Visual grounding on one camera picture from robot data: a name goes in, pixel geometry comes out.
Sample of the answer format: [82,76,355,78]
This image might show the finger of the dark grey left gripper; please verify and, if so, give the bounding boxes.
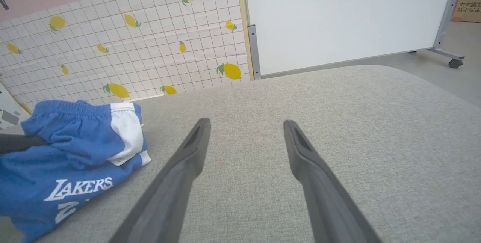
[0,134,50,154]

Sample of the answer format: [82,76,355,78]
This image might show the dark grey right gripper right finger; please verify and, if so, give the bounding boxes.
[283,119,383,243]

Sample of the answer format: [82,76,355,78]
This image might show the white partition board with stand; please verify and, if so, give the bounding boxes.
[240,0,465,81]

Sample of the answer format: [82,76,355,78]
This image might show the lemon print tile backdrop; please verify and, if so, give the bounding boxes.
[0,0,251,114]

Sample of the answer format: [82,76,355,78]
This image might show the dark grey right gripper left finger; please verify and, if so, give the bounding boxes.
[109,118,212,243]

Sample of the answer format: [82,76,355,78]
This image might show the grey white patterned panel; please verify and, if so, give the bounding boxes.
[0,83,32,131]

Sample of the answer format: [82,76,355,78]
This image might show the blue Lakers basketball shorts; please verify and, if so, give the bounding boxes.
[0,100,152,243]

